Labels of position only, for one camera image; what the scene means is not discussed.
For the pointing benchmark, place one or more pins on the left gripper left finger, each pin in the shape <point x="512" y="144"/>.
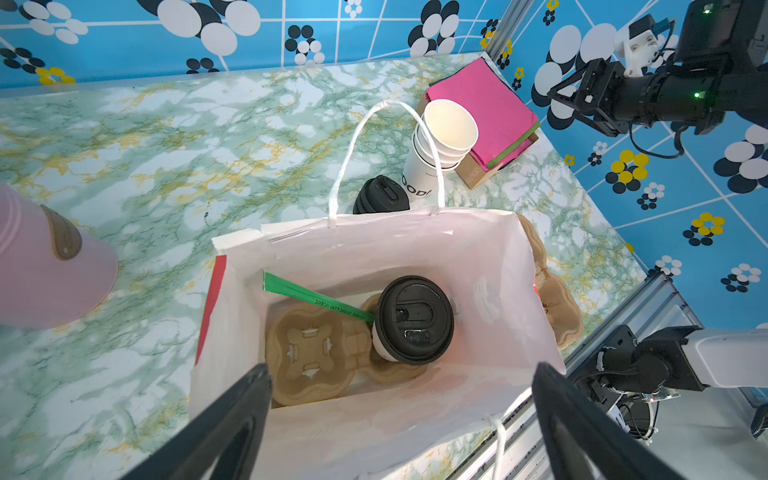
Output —
<point x="223" y="441"/>

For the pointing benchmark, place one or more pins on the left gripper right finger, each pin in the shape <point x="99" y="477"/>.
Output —
<point x="577" y="435"/>

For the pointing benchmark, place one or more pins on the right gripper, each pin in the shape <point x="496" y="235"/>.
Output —
<point x="599" y="95"/>

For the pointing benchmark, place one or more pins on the single cardboard cup carrier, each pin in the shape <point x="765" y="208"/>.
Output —
<point x="314" y="354"/>

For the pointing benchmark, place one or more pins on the green straw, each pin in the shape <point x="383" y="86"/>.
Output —
<point x="279" y="286"/>

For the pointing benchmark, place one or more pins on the white paper coffee cup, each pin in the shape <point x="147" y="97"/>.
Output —
<point x="379" y="346"/>

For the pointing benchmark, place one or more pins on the black cup lid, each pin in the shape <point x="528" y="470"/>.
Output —
<point x="415" y="320"/>

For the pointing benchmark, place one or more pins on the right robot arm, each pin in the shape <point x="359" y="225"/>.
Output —
<point x="718" y="66"/>

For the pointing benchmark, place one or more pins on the pink napkin stack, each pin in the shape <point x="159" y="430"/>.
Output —
<point x="503" y="120"/>

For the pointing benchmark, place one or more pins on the stack of cardboard cup carriers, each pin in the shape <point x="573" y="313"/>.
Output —
<point x="562" y="311"/>

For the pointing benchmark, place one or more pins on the cardboard napkin box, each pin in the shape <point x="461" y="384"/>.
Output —
<point x="469" y="170"/>

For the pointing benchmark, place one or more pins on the stack of white paper cups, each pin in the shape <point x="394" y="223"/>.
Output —
<point x="445" y="136"/>

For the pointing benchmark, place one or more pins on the stack of black lids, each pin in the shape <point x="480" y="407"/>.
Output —
<point x="381" y="195"/>

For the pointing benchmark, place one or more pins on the pink utensil cup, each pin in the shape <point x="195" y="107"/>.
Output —
<point x="51" y="273"/>

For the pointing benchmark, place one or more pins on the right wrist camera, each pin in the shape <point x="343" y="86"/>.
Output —
<point x="638" y="43"/>

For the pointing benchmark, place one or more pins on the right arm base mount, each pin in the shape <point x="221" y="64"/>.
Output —
<point x="630" y="377"/>

